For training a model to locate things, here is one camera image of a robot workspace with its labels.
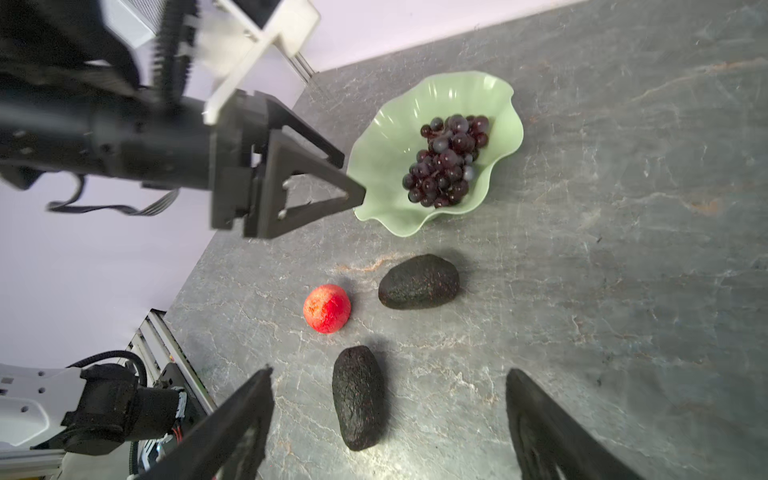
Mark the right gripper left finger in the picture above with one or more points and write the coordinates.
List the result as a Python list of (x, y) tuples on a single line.
[(228, 444)]

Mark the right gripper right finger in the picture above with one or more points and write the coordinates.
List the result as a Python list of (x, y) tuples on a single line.
[(548, 442)]

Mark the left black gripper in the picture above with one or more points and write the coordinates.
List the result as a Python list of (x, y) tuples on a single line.
[(299, 178)]

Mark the dark avocado front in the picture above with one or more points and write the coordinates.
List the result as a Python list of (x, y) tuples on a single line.
[(358, 390)]

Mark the dark avocado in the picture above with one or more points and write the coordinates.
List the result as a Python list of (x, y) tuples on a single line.
[(358, 390), (422, 282)]

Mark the red apple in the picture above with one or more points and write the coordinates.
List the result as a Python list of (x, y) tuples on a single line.
[(327, 309)]

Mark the dark purple grape bunch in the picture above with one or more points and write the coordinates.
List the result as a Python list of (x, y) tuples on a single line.
[(444, 170)]

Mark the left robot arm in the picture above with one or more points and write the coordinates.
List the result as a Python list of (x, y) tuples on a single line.
[(72, 101)]

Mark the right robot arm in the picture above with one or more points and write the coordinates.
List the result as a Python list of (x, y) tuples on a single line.
[(99, 403)]

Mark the green wavy fruit bowl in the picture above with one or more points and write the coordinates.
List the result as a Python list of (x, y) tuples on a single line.
[(386, 149)]

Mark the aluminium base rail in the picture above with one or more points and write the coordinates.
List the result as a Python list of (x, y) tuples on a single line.
[(167, 367)]

